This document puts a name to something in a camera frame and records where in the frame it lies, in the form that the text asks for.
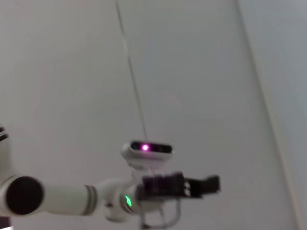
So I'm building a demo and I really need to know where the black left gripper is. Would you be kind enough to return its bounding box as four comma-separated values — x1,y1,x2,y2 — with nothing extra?
137,171,221,201

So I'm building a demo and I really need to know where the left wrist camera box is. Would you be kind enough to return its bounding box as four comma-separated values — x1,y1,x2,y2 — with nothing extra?
120,140,175,170

